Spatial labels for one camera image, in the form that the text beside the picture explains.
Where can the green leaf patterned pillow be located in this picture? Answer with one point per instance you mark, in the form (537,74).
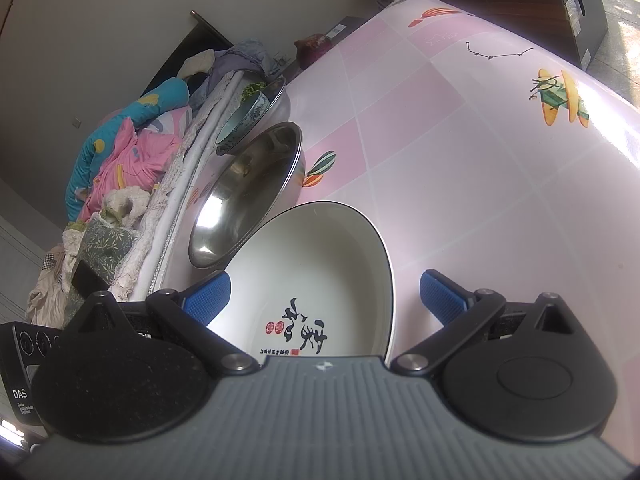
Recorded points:
(102,247)

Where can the green leaf lettuce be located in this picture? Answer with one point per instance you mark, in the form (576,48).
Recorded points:
(252,90)

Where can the white calligraphy print bowl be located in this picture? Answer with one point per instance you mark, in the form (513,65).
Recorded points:
(310,260)

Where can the pile of colourful clothes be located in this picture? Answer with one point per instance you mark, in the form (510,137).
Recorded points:
(170,200)

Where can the green ceramic bowl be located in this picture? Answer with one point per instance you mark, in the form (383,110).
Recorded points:
(250,116)

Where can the dark printed box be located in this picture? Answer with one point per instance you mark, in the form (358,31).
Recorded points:
(347,28)

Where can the beige cloth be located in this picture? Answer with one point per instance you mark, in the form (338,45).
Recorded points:
(47,290)

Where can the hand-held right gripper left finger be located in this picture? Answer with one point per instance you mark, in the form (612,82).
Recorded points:
(210,300)

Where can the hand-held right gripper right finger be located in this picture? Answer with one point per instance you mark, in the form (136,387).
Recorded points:
(440,297)

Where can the pink patterned tablecloth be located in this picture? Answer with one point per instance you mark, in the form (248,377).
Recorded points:
(450,160)

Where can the stainless steel dish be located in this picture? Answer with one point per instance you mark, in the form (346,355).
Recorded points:
(278,105)

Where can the deep stainless steel bowl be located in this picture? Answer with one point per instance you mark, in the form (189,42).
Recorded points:
(240,200)

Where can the blue printed quilt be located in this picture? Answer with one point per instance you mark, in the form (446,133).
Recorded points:
(160,97)

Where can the grey jacket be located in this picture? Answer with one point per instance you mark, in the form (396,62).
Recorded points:
(240,60)

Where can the pink cloth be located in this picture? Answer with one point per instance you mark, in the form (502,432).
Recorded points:
(135,165)

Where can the large grey carton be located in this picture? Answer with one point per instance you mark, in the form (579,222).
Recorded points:
(575,20)

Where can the dark wooden headboard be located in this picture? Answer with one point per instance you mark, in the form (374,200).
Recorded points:
(195,45)

